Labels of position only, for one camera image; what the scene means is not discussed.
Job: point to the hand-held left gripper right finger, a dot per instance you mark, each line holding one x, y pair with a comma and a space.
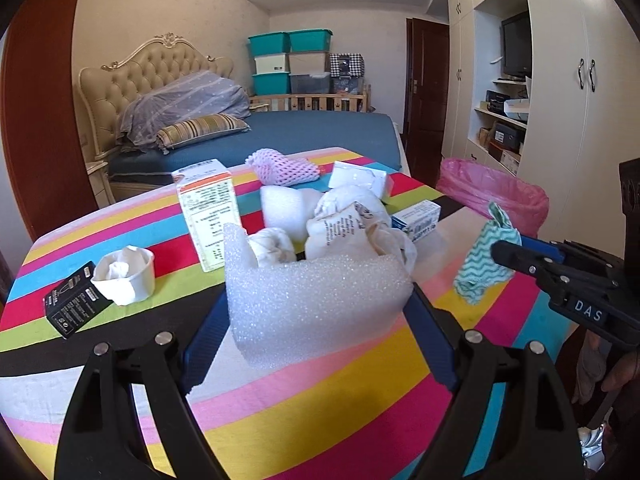
430, 340

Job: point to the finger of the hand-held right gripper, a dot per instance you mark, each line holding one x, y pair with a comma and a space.
520, 257
537, 246

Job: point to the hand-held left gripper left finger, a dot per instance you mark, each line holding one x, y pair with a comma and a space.
205, 340

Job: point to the green wavy patterned cloth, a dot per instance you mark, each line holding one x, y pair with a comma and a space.
482, 260

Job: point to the bin with pink liner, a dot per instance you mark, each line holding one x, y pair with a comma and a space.
480, 185

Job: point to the white foam sheet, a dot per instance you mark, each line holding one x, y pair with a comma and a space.
310, 310

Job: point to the small black box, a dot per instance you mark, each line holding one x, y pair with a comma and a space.
75, 305

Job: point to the white printed plastic bag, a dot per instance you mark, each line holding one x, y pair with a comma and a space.
340, 230

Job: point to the person's right hand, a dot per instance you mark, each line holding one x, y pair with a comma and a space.
595, 365

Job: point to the white paper cup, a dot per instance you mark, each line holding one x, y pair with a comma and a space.
132, 285

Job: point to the dark carved wooden chair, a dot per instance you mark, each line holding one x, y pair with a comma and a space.
631, 200

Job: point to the blue and white box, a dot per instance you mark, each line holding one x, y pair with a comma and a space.
417, 220

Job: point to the black safe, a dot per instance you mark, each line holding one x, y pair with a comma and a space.
507, 137

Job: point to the tissue in cup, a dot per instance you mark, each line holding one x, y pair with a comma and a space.
122, 262

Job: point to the crumpled white tissue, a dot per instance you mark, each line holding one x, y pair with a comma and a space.
270, 245

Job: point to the tall white orange box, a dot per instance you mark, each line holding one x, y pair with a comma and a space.
210, 220

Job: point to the white shelf box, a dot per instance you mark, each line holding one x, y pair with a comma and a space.
517, 109

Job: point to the cream wardrobe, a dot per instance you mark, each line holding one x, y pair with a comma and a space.
575, 110

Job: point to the black shelf box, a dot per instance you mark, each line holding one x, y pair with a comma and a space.
496, 101

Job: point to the white foam sleeve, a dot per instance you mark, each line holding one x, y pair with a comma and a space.
285, 210

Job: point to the white cardboard box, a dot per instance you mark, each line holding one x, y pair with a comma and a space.
355, 177

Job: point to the dark wooden door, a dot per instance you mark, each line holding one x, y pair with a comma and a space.
425, 100

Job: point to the cream nightstand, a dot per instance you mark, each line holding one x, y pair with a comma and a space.
100, 185

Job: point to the pink foam net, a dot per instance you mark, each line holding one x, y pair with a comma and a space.
285, 167

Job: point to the black television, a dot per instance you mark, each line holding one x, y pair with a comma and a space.
517, 45

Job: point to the striped pillow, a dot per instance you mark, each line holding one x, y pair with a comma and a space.
200, 127

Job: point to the bed with blue sheet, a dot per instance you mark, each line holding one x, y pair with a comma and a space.
325, 130

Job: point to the grey-blue duvet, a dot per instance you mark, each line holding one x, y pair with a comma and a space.
185, 100

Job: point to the dark printed carton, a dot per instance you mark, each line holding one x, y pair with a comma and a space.
347, 85

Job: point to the black white checkered bag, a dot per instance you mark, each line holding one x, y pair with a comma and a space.
346, 65

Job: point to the wooden crib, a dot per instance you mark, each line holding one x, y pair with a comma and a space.
310, 101

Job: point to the teal storage box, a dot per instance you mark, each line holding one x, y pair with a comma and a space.
310, 41
269, 44
271, 84

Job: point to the clear grey storage box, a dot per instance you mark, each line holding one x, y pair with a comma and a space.
310, 84

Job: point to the beige tufted headboard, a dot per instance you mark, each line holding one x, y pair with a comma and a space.
130, 70

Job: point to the white storage box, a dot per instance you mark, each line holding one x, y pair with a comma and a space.
272, 64

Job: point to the clear beige storage box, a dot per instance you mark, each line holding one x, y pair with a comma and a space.
309, 62

